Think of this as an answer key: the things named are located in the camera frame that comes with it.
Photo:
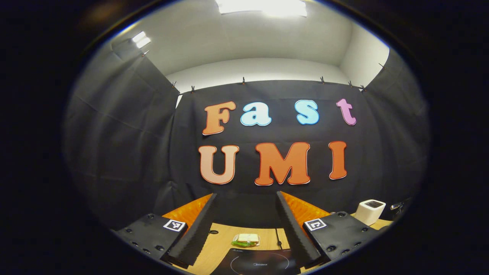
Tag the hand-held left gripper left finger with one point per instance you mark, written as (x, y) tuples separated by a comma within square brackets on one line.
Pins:
[(198, 233)]

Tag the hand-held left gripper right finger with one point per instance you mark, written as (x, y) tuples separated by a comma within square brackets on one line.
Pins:
[(296, 233)]

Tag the black induction cooktop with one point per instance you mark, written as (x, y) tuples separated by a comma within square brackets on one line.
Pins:
[(259, 263)]

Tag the white toaster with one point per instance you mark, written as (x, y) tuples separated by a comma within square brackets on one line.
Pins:
[(368, 214)]

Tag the sandwich with lettuce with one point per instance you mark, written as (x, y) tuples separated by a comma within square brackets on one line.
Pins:
[(247, 238)]

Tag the black backdrop cloth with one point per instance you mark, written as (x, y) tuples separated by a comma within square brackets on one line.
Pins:
[(133, 152)]

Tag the row of black clips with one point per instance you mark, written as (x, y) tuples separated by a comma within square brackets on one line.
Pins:
[(243, 80)]

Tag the small ceiling light panel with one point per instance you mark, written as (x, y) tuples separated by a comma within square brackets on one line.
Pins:
[(141, 39)]

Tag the large ceiling light panel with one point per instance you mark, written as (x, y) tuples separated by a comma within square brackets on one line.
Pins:
[(263, 7)]

